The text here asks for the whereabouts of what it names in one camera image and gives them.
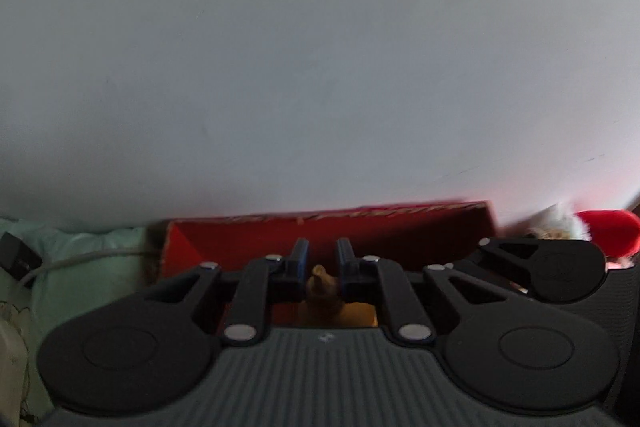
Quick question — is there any red open storage box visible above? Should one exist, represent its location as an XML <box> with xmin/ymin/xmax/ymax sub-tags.
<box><xmin>160</xmin><ymin>202</ymin><xmax>496</xmax><ymax>277</ymax></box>

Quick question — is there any orange gourd ornament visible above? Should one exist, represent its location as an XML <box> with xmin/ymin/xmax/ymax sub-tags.
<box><xmin>305</xmin><ymin>265</ymin><xmax>345</xmax><ymax>329</ymax></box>

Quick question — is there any black power adapter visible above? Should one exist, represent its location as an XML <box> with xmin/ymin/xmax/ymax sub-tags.
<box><xmin>0</xmin><ymin>232</ymin><xmax>42</xmax><ymax>281</ymax></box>

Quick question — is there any white cable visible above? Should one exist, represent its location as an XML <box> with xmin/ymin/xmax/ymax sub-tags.
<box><xmin>14</xmin><ymin>247</ymin><xmax>162</xmax><ymax>291</ymax></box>

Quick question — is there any light green pillow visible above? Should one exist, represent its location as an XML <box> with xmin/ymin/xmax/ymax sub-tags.
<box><xmin>0</xmin><ymin>217</ymin><xmax>166</xmax><ymax>348</ymax></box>

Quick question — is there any white power strip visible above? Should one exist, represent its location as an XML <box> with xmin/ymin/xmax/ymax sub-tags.
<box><xmin>1</xmin><ymin>310</ymin><xmax>29</xmax><ymax>426</ymax></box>

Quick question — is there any red plush Santa hat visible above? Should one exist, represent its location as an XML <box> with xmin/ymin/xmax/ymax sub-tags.
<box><xmin>577</xmin><ymin>210</ymin><xmax>640</xmax><ymax>268</ymax></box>

